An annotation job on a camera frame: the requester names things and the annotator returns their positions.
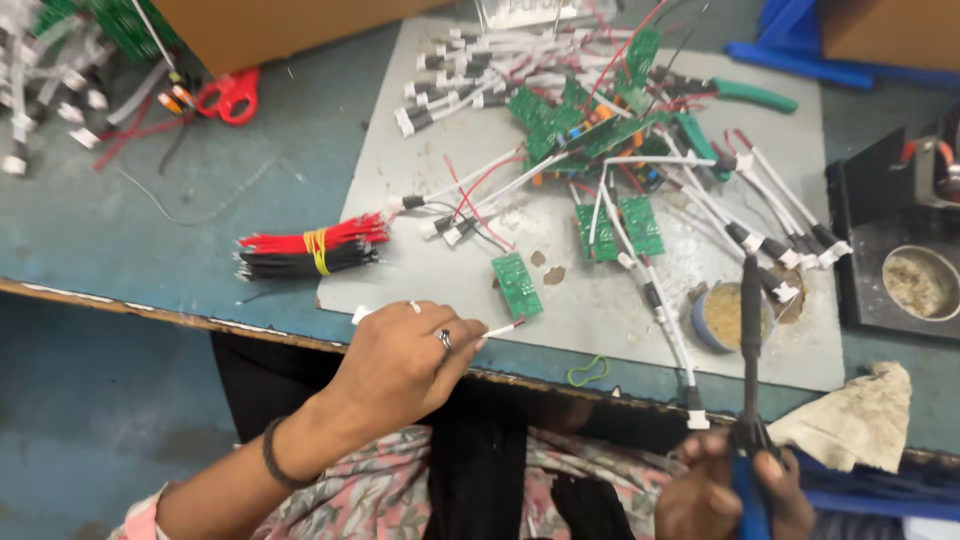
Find person's right hand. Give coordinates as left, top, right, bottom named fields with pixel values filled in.
left=655, top=430, right=816, bottom=540

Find person's left hand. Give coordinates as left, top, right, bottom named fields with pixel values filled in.
left=322, top=300, right=490, bottom=453

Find white cable with red tip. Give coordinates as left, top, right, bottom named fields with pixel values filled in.
left=351, top=303, right=527, bottom=339

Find black and blue soldering iron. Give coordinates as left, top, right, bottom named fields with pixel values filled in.
left=730, top=253, right=783, bottom=540

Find small green circuit board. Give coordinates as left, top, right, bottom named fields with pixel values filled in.
left=491, top=252, right=544, bottom=321

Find green rubber band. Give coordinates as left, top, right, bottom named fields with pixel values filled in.
left=565, top=354, right=611, bottom=389

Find round flux tin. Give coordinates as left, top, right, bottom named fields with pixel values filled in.
left=690, top=280, right=778, bottom=354

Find grey work mat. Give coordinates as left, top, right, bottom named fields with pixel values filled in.
left=315, top=15, right=849, bottom=393

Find dirty beige rag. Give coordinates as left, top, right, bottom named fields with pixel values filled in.
left=765, top=360, right=914, bottom=476

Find yellow rubber band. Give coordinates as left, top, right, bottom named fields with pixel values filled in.
left=303, top=227, right=332, bottom=277

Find floral patterned garment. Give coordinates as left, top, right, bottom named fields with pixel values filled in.
left=107, top=423, right=687, bottom=540

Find wide green circuit board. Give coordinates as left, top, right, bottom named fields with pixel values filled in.
left=574, top=195, right=666, bottom=263

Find black wrist band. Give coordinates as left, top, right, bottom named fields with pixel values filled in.
left=261, top=415, right=320, bottom=492

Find pile of green circuit boards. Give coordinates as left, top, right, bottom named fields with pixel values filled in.
left=507, top=28, right=676, bottom=185

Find black soldering iron stand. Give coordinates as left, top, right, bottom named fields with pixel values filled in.
left=825, top=105, right=960, bottom=341

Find round metal sponge tin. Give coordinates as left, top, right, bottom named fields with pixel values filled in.
left=882, top=244, right=960, bottom=323

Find red scissors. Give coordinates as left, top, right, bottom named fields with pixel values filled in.
left=193, top=66, right=261, bottom=128

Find clear plastic box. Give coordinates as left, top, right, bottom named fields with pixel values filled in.
left=474, top=0, right=619, bottom=33

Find large cardboard box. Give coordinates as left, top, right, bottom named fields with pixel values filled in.
left=152, top=0, right=459, bottom=78

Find blue plastic tray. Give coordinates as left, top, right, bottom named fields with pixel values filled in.
left=723, top=0, right=960, bottom=93

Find small cardboard box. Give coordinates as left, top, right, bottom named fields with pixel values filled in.
left=816, top=0, right=960, bottom=74

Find bundle of red wires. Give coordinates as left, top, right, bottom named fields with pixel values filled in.
left=237, top=212, right=391, bottom=257

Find bundle of black wires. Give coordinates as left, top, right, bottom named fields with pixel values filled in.
left=237, top=240, right=381, bottom=284

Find heap of white connector cables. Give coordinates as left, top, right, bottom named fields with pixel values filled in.
left=393, top=25, right=639, bottom=141

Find bunch of long white cables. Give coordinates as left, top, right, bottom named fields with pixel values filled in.
left=600, top=127, right=855, bottom=432

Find thin grey wire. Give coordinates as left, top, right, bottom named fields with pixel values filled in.
left=114, top=153, right=282, bottom=228

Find green handled pliers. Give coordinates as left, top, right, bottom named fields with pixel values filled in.
left=651, top=66, right=801, bottom=183

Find heap of cables and boards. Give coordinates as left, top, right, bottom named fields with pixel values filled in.
left=0, top=0, right=198, bottom=178

